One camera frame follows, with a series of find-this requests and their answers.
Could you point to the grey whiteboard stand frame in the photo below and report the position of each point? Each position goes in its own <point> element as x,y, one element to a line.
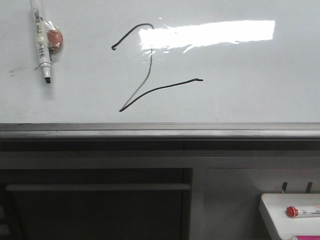
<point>149,190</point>

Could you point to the white whiteboard with aluminium frame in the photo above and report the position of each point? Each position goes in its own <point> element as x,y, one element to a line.
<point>197,69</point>

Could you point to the red magnet taped to marker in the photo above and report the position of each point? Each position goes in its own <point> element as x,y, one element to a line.
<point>54,37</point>

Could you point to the pink marker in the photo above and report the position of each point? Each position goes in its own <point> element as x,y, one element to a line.
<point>305,237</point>

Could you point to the red-capped white marker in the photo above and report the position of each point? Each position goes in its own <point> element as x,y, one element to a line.
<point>306,211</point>

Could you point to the white marker tray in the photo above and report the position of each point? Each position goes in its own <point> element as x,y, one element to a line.
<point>273,207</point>

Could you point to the white black-tipped whiteboard marker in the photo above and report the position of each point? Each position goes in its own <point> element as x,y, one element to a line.
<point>41,38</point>

